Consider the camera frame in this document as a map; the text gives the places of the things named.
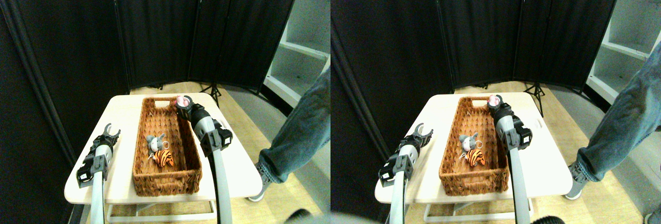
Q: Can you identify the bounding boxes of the grey plush toy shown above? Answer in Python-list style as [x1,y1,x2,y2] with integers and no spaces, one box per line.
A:
[145,133,168,155]
[459,133,483,155]

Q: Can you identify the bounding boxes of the orange black striped toy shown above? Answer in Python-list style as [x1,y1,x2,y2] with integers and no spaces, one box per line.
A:
[460,149,487,168]
[149,149,175,168]

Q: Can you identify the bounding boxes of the low white table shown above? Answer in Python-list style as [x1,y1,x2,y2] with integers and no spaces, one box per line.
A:
[64,93,263,222]
[375,93,573,222]

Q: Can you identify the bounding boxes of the black curtain stand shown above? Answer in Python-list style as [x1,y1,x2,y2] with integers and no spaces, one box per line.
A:
[523,17,550,118]
[199,17,229,109]

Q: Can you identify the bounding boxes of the brown wicker basket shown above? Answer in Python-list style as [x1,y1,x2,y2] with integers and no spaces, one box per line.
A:
[439,96,510,196]
[132,97,203,197]

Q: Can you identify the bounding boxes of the person's legs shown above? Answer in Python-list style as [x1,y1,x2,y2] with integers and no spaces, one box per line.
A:
[564,43,661,201]
[248,68,331,202]

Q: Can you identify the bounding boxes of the white shelf unit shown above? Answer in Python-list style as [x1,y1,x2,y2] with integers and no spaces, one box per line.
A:
[262,0,331,108]
[585,0,661,111]

